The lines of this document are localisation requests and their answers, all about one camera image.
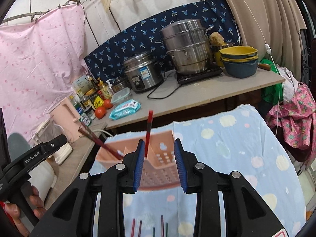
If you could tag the pink perforated utensil holder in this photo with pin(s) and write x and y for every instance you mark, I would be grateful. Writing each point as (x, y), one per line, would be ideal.
(159, 169)

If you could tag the maroon chopstick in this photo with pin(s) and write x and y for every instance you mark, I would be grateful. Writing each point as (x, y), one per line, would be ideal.
(162, 226)

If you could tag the clear food container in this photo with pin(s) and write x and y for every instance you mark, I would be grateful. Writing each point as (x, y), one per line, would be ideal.
(121, 96)

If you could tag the pink dotted curtain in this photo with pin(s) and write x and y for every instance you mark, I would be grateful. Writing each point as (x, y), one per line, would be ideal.
(39, 63)

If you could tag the light blue dotted tablecloth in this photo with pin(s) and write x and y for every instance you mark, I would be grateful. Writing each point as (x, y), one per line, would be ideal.
(238, 140)

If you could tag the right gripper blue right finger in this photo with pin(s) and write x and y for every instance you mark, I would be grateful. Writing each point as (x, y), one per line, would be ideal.
(180, 156)

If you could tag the large steel steamer pot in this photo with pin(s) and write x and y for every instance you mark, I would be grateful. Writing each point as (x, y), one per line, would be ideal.
(188, 46)

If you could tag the stacked yellow blue bowls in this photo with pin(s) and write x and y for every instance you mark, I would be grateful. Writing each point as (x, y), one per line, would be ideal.
(240, 61)

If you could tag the silver rice cooker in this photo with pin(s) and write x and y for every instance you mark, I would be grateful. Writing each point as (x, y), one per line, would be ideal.
(143, 72)

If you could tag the pink pineapple fabric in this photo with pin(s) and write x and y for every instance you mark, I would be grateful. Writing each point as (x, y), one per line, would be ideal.
(294, 125)

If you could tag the navy floral cloth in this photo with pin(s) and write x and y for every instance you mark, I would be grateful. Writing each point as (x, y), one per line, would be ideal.
(106, 61)

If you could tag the beige curtain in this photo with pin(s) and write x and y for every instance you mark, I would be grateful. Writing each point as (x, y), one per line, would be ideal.
(278, 23)

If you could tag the brown plush toy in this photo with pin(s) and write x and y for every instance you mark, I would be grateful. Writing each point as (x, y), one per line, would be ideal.
(216, 39)

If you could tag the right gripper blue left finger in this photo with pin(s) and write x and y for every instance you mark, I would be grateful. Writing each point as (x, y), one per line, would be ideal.
(139, 165)

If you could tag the black induction cooktop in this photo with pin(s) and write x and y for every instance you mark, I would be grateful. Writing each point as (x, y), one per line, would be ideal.
(211, 71)

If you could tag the pink electric kettle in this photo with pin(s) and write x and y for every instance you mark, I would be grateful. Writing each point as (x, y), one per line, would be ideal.
(66, 116)

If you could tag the white appliance on counter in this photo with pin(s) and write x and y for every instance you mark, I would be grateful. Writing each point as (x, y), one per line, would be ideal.
(54, 134)

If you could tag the red tomato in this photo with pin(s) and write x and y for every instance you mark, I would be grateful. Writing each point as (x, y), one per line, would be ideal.
(100, 112)
(107, 104)

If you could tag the red tomato back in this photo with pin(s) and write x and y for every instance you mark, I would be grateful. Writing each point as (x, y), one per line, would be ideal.
(107, 104)

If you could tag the dark red chopstick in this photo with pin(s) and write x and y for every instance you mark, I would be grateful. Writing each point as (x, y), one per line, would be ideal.
(87, 132)

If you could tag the white green box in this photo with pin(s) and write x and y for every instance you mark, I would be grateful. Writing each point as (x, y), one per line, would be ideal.
(82, 85)

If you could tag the yellow oil bottle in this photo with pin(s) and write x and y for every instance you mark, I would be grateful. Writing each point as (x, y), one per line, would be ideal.
(104, 89)

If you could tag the blue wet wipes pack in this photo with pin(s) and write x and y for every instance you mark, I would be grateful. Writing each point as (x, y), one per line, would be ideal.
(125, 109)

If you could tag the red tomato front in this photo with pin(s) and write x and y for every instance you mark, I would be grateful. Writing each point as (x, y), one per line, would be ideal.
(100, 112)

